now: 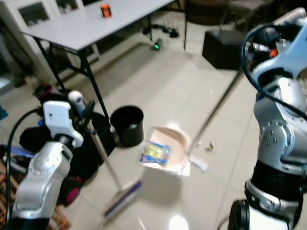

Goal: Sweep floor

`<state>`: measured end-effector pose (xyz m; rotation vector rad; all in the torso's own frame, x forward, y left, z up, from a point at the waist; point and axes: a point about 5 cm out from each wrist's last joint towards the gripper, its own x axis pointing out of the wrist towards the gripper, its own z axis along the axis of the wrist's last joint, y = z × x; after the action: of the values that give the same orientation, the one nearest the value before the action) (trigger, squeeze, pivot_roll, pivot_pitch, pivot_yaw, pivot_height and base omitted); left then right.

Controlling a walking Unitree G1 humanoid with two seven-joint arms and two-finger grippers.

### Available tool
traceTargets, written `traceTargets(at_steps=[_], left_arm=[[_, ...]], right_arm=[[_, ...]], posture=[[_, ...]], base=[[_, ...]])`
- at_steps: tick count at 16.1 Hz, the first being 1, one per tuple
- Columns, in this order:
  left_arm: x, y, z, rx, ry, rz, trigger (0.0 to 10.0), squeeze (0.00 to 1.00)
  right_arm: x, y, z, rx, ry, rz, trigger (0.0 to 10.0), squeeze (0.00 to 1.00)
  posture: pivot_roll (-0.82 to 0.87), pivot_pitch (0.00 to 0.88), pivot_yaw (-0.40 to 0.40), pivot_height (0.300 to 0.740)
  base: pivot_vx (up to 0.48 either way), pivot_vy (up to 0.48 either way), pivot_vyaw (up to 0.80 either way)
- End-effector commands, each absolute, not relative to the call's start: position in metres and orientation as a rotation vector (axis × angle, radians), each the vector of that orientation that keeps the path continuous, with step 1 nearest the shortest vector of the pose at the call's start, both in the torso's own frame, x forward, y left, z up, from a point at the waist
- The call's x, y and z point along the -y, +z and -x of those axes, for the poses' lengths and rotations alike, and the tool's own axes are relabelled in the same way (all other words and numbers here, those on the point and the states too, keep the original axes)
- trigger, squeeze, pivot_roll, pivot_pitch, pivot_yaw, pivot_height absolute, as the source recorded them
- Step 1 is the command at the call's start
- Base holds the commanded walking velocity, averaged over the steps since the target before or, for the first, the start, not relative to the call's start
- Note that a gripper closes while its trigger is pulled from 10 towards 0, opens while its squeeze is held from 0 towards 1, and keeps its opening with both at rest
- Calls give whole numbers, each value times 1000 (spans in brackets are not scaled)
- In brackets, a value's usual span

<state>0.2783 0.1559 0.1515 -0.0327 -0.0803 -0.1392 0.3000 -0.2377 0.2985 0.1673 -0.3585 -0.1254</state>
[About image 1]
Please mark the small device with green light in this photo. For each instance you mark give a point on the small device with green light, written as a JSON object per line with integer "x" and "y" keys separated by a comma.
{"x": 158, "y": 45}

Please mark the broom with purple bristles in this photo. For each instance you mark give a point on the broom with purple bristles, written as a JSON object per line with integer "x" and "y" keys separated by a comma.
{"x": 123, "y": 197}

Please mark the dark furniture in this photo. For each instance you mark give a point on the dark furniture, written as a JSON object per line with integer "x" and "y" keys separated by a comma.
{"x": 220, "y": 9}

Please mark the black backpack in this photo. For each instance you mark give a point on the black backpack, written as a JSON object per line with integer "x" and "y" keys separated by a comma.
{"x": 91, "y": 163}

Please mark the black box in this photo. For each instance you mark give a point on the black box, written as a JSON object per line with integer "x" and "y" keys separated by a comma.
{"x": 225, "y": 48}

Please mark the blue flat item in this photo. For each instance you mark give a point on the blue flat item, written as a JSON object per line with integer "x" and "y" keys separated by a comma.
{"x": 19, "y": 151}

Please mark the small dry leaf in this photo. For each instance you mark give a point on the small dry leaf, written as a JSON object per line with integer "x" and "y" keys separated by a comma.
{"x": 209, "y": 147}

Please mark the grey folding table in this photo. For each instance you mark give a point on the grey folding table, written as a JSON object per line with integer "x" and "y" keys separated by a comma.
{"x": 86, "y": 26}

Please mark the white glass-door cabinet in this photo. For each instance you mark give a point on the white glass-door cabinet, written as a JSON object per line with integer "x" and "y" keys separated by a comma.
{"x": 36, "y": 12}

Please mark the black round waste bin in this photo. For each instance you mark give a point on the black round waste bin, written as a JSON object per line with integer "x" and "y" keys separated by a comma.
{"x": 127, "y": 125}

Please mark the white paper scrap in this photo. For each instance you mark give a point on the white paper scrap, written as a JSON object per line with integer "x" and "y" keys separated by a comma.
{"x": 198, "y": 164}

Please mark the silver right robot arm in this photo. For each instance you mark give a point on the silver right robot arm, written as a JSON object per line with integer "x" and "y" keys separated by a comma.
{"x": 280, "y": 134}

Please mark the orange can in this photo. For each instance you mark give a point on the orange can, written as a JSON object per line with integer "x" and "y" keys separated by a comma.
{"x": 105, "y": 10}

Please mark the blue yellow snack wrapper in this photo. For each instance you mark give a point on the blue yellow snack wrapper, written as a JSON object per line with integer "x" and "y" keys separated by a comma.
{"x": 156, "y": 153}

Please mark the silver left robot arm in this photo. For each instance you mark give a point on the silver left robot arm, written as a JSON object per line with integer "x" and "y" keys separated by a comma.
{"x": 41, "y": 177}

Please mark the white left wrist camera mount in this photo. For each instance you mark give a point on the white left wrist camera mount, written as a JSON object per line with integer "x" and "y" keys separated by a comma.
{"x": 57, "y": 117}

